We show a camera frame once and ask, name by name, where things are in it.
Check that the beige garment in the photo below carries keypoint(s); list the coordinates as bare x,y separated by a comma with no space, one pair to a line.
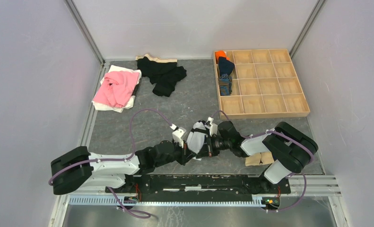
259,159

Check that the pink garment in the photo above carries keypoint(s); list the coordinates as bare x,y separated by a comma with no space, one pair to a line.
117,88

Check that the navy rolled garment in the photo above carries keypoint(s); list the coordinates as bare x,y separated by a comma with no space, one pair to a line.
225,66

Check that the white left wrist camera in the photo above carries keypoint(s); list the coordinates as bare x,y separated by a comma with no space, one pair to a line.
178,134

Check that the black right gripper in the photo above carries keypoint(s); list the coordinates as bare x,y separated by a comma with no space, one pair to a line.
213,152

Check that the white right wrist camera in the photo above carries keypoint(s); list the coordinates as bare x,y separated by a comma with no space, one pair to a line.
211,126

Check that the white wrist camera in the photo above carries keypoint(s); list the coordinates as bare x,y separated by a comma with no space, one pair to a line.
178,134
211,126

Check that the wooden compartment tray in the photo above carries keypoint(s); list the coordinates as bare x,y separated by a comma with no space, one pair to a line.
265,85

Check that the navy striped boxer underwear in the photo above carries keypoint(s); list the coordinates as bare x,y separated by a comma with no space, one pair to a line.
225,82

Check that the white black garment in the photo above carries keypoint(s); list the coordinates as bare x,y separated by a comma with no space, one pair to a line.
199,142

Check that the orange rolled garment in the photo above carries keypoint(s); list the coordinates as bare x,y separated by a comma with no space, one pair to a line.
221,54

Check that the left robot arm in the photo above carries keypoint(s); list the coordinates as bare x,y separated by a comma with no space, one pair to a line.
80,168

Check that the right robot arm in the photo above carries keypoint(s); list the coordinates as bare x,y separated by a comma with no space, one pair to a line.
290,149

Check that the black underwear pile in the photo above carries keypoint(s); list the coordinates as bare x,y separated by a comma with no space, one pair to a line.
164,75

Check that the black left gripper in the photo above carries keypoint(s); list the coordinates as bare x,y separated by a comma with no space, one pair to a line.
185,155

